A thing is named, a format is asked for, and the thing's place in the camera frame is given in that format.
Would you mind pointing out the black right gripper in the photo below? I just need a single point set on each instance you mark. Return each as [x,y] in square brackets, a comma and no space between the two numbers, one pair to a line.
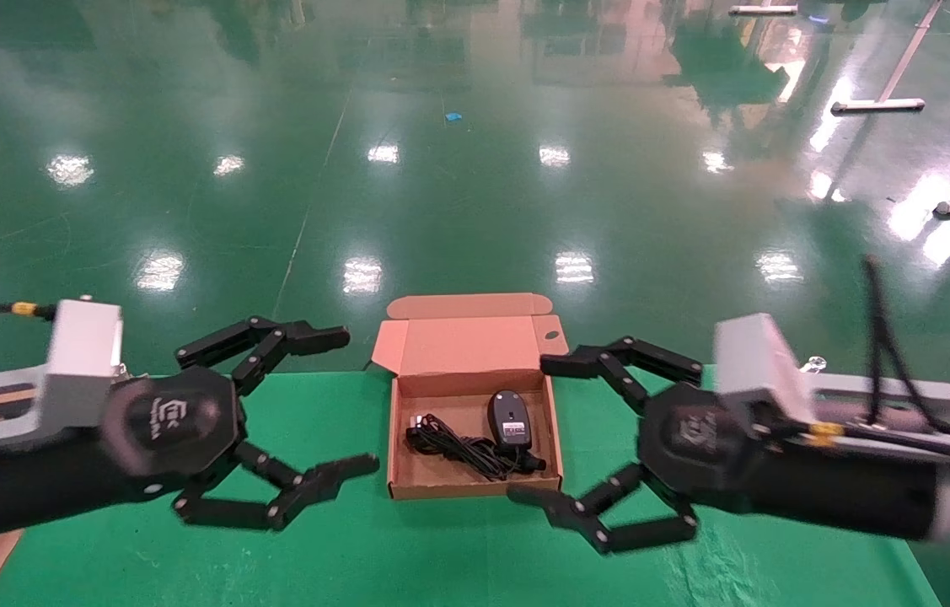
[736,464]

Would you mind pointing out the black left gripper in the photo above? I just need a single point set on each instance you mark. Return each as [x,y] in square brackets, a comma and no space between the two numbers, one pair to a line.
[163,430]

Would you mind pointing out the open brown cardboard box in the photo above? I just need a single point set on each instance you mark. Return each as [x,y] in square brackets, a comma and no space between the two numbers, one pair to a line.
[466,350]

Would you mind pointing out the green table cloth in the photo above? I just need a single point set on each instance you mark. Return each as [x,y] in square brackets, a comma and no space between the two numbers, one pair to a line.
[441,556]

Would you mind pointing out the silver binder clip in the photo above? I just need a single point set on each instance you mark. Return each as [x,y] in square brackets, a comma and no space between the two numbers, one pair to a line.
[816,363]

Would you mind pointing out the white table leg with pole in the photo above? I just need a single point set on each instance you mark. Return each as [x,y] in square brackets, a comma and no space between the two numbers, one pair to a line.
[879,105]

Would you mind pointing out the short white floor bar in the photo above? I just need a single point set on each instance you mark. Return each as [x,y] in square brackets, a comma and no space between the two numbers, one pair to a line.
[765,9]

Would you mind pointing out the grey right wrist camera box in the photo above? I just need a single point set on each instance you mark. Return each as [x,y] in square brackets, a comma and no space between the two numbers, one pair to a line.
[761,371]

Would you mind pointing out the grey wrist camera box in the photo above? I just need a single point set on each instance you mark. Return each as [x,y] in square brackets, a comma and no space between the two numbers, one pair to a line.
[83,362]
[761,371]

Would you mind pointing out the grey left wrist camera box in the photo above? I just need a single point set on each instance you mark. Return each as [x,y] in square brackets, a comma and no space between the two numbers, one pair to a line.
[83,362]

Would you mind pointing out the grey right camera bracket plate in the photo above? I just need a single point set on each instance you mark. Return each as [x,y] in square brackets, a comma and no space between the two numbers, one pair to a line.
[888,394]

